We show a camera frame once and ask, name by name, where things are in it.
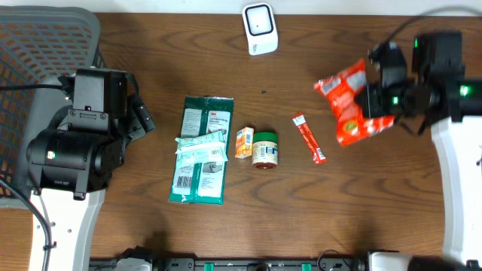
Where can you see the green 3M gloves package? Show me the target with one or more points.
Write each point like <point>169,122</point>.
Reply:
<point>203,183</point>

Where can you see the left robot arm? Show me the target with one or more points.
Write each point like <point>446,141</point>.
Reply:
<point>77,135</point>

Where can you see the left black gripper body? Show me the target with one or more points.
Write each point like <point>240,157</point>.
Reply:
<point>135,121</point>

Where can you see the white barcode scanner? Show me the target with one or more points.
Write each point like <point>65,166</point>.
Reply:
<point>260,28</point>

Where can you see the grey plastic mesh basket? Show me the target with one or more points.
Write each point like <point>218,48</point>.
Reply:
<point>38,44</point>

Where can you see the pale green wipes pack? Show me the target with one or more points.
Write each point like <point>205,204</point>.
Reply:
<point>201,149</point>

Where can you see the orange snack packet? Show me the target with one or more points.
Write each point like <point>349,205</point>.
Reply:
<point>244,143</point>

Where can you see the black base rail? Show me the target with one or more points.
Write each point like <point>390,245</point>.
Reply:
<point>328,263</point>

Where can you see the green lid jar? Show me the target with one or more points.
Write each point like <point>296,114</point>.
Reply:
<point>265,150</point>

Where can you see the red instant coffee stick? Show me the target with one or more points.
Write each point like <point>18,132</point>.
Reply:
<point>300,122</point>

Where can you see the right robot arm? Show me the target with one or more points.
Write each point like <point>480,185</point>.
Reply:
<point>450,105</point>

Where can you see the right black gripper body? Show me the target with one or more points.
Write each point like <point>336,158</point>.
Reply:
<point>401,99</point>

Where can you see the red snack bag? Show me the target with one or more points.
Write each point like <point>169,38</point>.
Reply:
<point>340,91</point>

